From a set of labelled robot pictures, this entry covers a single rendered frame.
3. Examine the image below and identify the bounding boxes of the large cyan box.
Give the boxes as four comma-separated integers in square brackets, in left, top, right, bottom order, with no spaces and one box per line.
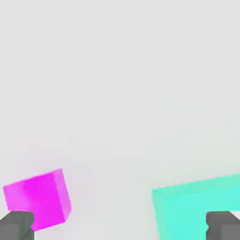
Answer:
[151,173,240,240]

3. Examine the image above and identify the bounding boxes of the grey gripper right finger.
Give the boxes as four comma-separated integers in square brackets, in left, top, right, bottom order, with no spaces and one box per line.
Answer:
[205,211,240,240]

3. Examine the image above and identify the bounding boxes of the small magenta cube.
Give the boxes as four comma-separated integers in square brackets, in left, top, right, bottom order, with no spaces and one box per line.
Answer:
[2,168,73,232]

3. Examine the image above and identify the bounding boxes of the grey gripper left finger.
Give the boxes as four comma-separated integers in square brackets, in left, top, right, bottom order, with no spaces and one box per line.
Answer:
[0,210,35,240]

